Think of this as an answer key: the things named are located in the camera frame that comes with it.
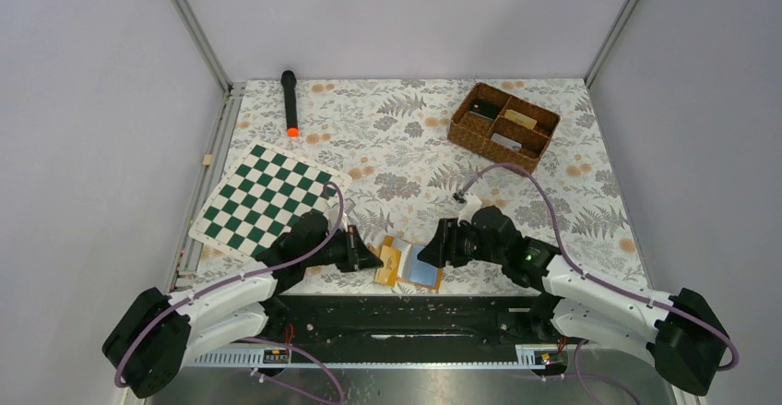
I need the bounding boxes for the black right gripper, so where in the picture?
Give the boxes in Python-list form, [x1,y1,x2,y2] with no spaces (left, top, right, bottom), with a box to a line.
[417,218,506,268]

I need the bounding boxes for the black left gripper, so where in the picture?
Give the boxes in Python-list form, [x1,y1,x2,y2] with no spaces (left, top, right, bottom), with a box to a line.
[303,224,384,272]

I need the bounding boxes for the gold VIP card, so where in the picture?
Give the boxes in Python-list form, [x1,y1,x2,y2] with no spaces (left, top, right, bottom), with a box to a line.
[503,109,538,130]

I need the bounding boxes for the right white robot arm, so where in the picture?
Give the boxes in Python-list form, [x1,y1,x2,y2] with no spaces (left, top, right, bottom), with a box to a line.
[417,207,728,397]

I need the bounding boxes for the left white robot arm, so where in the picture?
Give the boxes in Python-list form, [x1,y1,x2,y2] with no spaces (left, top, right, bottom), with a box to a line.
[101,211,383,399]

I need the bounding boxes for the grey card in basket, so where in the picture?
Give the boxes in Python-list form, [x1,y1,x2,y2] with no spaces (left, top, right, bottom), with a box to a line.
[491,133,522,152]

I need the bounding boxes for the green white chessboard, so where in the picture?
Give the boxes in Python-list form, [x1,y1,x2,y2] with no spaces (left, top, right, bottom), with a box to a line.
[188,141,352,258]

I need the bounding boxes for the floral patterned table mat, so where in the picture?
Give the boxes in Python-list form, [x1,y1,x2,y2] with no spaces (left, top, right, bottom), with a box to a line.
[227,78,647,287]

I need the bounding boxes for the brown woven divided basket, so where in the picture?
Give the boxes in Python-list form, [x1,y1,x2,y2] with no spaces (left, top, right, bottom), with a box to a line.
[447,82,561,173]

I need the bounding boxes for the black item in basket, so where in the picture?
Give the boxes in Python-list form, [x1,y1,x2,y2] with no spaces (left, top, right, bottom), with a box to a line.
[468,99,503,121]

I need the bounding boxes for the black marker orange cap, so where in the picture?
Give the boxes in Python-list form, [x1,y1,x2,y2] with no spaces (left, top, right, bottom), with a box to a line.
[280,70,299,137]

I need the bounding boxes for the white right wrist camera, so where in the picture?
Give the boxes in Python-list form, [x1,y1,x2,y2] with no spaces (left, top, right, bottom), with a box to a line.
[453,192,482,222]

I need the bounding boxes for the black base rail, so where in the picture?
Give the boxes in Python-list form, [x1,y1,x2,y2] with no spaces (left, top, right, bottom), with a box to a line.
[257,294,576,364]

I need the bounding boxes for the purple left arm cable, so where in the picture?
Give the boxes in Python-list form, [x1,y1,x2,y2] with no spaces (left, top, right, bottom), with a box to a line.
[113,182,347,405]

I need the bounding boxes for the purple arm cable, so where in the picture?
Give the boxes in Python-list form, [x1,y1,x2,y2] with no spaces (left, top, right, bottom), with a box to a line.
[113,182,347,405]
[453,163,741,405]

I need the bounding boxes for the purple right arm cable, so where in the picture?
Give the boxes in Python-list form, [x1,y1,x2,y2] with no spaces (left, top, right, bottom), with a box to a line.
[453,163,741,405]

